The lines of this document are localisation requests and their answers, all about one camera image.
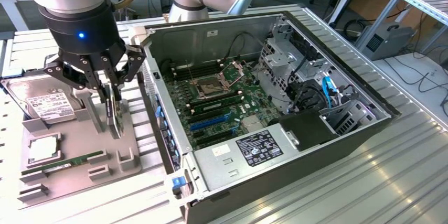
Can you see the silver CPU chip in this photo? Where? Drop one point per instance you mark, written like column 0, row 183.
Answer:
column 43, row 149

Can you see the short black expansion slot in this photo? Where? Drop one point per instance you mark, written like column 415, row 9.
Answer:
column 199, row 134

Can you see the long black expansion slot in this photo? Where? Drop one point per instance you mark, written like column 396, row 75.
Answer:
column 215, row 142
column 214, row 136
column 207, row 117

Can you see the blue expansion slot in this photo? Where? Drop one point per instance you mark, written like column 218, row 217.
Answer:
column 208, row 124

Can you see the silver disk bay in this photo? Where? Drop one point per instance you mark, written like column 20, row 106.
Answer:
column 347, row 123

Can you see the thin metal locking lever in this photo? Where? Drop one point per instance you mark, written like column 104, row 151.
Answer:
column 191, row 73

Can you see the hard disk with blue carrier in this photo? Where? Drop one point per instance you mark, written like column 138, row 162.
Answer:
column 42, row 103

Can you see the aluminium slat side table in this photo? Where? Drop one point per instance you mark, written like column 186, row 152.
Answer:
column 431, row 1

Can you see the black plastic shroud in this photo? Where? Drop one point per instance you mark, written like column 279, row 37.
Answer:
column 308, row 129

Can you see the open black PC case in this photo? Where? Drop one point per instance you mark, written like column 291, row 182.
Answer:
column 350, row 161

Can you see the silver chipset heatsink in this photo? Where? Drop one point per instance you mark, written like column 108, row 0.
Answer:
column 252, row 124

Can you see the green RAM stick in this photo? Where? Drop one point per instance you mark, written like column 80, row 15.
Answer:
column 216, row 104
column 80, row 159

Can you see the GPU graphics card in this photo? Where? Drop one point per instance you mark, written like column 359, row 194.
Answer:
column 115, row 119

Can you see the blue case latch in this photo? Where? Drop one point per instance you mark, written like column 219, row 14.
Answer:
column 179, row 182

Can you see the grey power supply unit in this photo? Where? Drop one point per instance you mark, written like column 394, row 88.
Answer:
column 216, row 171

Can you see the green motherboard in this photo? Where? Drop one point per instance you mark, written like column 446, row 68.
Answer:
column 258, row 95

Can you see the grey robot controller box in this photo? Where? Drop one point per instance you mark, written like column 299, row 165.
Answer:
column 392, row 40

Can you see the silver drive cage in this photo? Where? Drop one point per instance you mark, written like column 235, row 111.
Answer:
column 276, row 58

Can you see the grey parts rack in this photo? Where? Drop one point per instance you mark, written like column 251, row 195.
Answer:
column 70, row 150

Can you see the metal socket cover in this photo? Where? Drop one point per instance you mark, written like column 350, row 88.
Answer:
column 240, row 64

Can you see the black RAM slot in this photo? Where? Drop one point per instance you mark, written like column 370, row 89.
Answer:
column 192, row 112
column 224, row 97
column 182, row 79
column 190, row 109
column 182, row 75
column 224, row 93
column 182, row 71

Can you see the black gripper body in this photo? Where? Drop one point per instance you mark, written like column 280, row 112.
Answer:
column 84, row 32

